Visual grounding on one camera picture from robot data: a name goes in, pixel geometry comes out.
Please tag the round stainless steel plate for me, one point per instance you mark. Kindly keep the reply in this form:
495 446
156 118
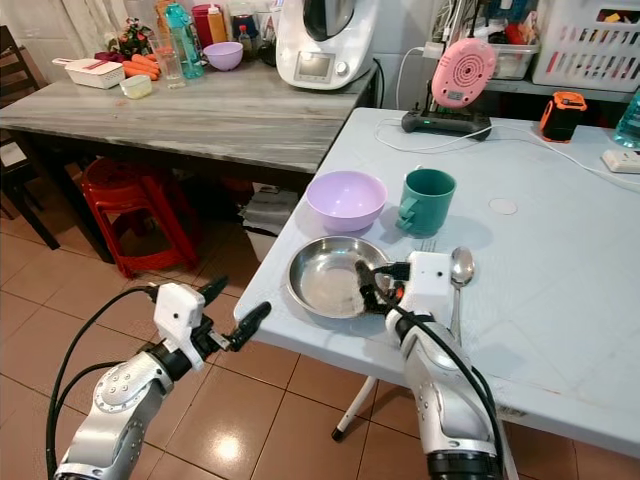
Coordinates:
323 280

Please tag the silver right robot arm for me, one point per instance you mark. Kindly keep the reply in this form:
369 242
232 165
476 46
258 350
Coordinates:
445 400

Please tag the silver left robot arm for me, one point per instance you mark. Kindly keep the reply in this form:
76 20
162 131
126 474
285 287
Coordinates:
125 405

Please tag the stainless steel fork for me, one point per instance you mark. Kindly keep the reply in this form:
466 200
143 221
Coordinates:
428 244

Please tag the stainless steel spoon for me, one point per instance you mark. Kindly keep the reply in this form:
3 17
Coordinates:
461 265

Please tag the large purple plastic bowl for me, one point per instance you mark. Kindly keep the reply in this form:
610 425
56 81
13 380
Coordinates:
346 198

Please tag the green plastic mug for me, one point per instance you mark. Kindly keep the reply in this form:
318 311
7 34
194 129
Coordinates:
428 205

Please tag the white plastic bin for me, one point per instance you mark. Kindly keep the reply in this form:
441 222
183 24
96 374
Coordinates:
268 225

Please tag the white table leg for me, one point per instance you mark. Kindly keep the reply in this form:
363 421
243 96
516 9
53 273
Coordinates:
357 405

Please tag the red plastic stool stack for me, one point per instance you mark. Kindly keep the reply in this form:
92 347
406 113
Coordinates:
135 195

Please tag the round white table plug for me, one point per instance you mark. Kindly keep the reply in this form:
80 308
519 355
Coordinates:
503 206

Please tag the black device base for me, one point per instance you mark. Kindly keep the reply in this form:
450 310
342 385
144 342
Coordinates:
445 124

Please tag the pink round device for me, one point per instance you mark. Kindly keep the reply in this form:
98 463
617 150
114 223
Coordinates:
463 72

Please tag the small cream container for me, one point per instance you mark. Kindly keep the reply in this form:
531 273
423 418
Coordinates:
136 87

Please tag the white food processor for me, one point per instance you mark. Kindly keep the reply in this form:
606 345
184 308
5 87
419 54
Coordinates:
325 55

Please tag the clear drinking glass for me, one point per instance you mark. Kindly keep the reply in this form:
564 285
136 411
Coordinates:
169 68

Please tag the orange and black box device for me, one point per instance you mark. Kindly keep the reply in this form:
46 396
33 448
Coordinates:
562 117

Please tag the orange carrot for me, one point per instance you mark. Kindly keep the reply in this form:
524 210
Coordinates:
140 72
145 62

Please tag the small purple bowl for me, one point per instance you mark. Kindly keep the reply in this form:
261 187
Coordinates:
223 56

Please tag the clear plastic container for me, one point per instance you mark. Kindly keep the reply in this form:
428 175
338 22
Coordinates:
515 62

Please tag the tall teal water bottle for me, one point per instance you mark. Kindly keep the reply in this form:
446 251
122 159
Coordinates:
186 45

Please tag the white vegetable slicer box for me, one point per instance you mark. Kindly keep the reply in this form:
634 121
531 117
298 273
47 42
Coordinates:
90 72

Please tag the white power adapter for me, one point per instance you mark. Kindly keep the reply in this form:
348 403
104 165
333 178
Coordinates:
622 160

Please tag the small flower plant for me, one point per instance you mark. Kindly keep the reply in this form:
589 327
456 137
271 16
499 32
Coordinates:
133 40

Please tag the red bottle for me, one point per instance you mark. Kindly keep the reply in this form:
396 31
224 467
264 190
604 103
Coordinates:
202 27

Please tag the orange sauce bottle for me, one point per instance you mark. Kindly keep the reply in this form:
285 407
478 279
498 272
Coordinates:
218 25

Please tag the dark wooden chair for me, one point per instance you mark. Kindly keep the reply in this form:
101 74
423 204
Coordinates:
15 75

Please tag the white laundry basket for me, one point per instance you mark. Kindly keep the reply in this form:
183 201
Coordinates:
585 50

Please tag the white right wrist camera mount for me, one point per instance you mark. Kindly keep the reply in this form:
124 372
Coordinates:
428 278

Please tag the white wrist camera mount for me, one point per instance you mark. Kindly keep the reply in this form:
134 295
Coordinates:
428 278
178 308

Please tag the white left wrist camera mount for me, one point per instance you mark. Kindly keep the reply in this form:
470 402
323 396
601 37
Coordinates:
178 308

